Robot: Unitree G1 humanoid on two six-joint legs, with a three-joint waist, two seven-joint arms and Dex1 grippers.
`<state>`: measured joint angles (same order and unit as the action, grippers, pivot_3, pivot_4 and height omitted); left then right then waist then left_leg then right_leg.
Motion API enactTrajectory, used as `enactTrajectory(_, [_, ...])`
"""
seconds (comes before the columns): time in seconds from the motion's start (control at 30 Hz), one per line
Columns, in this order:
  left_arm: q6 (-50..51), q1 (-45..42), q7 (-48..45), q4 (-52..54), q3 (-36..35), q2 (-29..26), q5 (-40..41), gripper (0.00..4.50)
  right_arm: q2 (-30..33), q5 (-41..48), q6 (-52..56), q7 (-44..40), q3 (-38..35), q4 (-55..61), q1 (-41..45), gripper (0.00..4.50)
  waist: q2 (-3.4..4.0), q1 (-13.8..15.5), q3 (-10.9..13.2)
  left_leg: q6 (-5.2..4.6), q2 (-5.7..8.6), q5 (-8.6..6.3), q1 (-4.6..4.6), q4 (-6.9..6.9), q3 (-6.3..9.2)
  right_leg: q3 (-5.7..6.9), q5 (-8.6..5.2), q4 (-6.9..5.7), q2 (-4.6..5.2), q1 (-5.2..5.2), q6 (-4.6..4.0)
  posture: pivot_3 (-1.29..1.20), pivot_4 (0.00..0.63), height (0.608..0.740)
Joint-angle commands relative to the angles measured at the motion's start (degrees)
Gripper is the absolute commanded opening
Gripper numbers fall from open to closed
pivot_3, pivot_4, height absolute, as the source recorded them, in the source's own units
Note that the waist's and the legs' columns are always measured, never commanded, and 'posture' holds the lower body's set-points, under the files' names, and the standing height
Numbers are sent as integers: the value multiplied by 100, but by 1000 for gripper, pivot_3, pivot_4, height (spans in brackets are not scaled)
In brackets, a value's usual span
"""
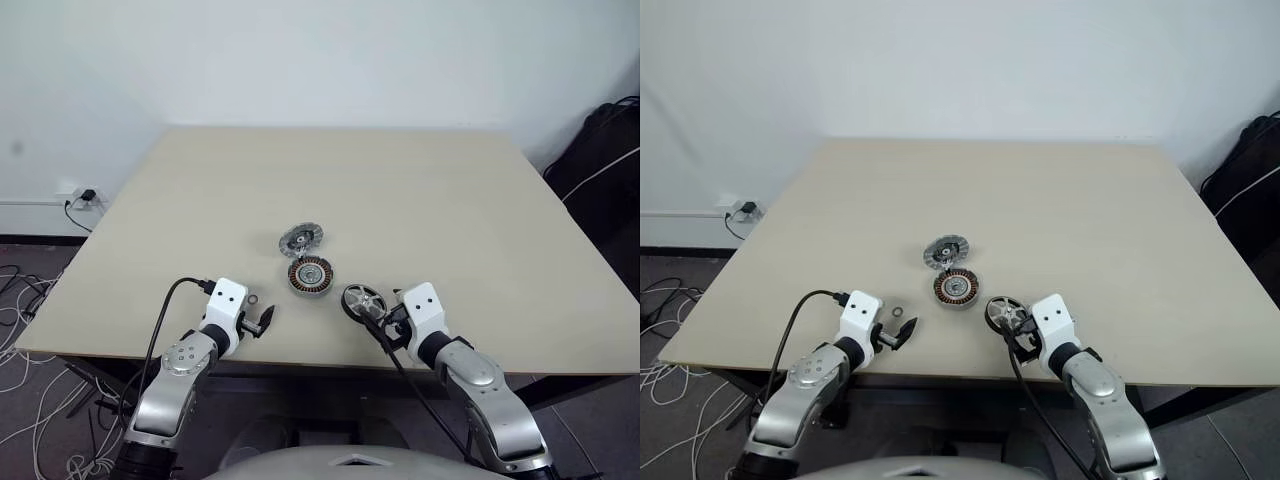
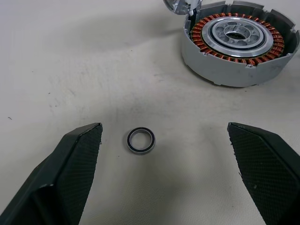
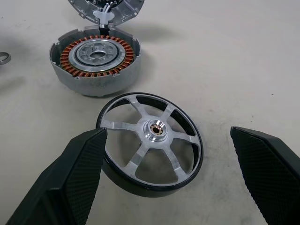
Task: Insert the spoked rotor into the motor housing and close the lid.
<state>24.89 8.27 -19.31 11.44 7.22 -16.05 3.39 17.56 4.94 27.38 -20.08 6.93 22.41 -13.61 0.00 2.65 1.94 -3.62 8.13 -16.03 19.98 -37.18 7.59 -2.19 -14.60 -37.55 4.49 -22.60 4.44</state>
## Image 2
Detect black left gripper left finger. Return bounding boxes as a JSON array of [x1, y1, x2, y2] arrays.
[[0, 122, 103, 225]]

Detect small black steel bearing ring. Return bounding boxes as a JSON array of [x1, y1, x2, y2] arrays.
[[127, 127, 157, 155]]

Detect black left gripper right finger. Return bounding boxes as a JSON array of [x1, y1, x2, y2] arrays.
[[227, 121, 300, 225]]

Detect grey motor housing copper windings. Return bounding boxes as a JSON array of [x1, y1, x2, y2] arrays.
[[180, 0, 300, 88]]

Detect silver metal part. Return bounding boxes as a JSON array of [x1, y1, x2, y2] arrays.
[[163, 0, 203, 16]]

